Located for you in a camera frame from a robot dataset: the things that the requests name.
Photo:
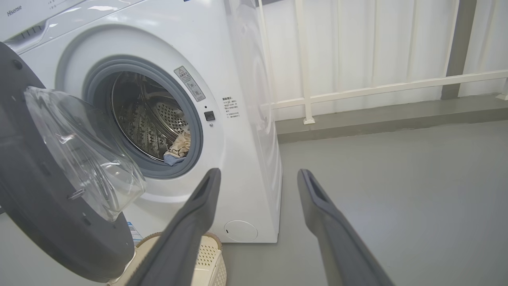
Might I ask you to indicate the grey warning sticker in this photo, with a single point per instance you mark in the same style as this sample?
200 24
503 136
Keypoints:
189 83

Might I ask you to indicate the white metal railing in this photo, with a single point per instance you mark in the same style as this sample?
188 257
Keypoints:
305 79

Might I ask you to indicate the blue and cream garment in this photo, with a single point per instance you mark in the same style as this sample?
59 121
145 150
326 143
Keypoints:
180 147

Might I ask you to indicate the blue energy label sticker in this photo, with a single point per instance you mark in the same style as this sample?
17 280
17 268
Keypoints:
135 232

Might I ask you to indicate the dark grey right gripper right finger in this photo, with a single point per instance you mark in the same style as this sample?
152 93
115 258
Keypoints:
337 238

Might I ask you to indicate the round white filter cover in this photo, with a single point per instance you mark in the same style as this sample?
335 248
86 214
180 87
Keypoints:
241 230

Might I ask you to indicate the cream perforated laundry basket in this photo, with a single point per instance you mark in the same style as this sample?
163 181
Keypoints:
206 258

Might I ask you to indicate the black washer door glass bowl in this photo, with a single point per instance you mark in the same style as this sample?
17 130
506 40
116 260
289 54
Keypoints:
31 198

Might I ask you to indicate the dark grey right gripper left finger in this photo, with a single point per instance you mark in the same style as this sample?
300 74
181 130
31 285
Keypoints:
186 234

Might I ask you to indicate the white front-load washing machine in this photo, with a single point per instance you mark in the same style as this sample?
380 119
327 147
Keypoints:
238 159

